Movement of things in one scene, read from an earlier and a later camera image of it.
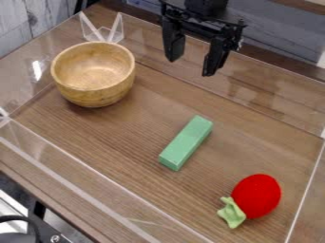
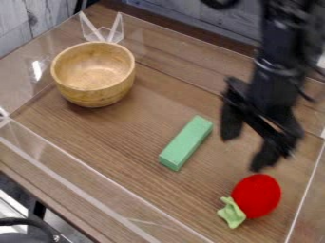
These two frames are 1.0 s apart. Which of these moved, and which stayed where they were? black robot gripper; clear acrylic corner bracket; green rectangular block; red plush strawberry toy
Moved: black robot gripper
Stayed: green rectangular block; red plush strawberry toy; clear acrylic corner bracket
